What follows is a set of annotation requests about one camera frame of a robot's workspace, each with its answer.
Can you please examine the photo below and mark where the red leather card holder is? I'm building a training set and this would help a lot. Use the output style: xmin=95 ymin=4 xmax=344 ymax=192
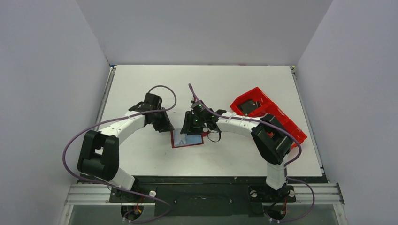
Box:
xmin=170 ymin=128 xmax=204 ymax=148

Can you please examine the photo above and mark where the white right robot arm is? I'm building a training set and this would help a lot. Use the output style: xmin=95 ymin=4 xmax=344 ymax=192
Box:
xmin=180 ymin=101 xmax=292 ymax=190

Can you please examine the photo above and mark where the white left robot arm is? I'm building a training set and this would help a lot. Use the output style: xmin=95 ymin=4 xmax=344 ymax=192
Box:
xmin=77 ymin=93 xmax=174 ymax=192

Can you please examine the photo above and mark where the black card in tray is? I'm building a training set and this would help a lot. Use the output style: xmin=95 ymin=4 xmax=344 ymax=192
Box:
xmin=237 ymin=99 xmax=261 ymax=116

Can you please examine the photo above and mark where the red plastic divided tray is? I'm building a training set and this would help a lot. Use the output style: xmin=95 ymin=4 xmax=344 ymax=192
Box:
xmin=230 ymin=87 xmax=307 ymax=144

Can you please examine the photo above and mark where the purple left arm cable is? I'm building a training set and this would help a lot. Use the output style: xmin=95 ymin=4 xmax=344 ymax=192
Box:
xmin=62 ymin=85 xmax=177 ymax=215

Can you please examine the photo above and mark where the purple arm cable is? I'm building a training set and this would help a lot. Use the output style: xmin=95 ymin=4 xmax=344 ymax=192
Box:
xmin=188 ymin=83 xmax=315 ymax=224
xmin=62 ymin=85 xmax=177 ymax=215

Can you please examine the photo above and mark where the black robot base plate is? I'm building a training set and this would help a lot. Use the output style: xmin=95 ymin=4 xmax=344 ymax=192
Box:
xmin=109 ymin=176 xmax=296 ymax=217

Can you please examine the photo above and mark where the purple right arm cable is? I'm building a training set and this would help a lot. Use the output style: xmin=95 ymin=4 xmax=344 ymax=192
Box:
xmin=188 ymin=83 xmax=315 ymax=224

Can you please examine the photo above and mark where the aluminium frame rail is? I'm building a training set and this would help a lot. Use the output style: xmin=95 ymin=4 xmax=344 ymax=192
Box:
xmin=65 ymin=183 xmax=344 ymax=206

